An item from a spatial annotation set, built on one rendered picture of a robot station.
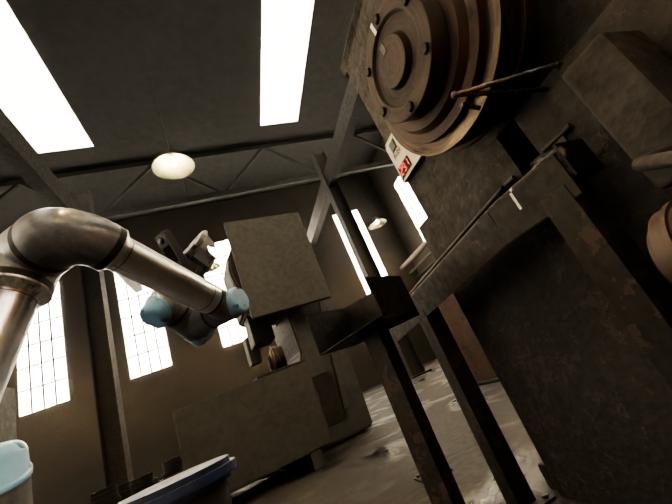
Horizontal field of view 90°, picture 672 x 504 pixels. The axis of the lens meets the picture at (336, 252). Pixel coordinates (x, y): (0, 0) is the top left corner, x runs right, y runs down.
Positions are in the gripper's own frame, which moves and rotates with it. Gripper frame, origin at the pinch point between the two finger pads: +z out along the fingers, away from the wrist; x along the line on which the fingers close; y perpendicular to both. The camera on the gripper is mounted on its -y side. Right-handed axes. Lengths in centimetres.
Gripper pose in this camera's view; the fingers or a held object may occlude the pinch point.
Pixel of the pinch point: (202, 232)
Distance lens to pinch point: 118.3
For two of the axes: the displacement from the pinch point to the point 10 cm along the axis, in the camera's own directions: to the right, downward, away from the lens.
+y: 6.5, 6.3, 4.3
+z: 1.0, -6.3, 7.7
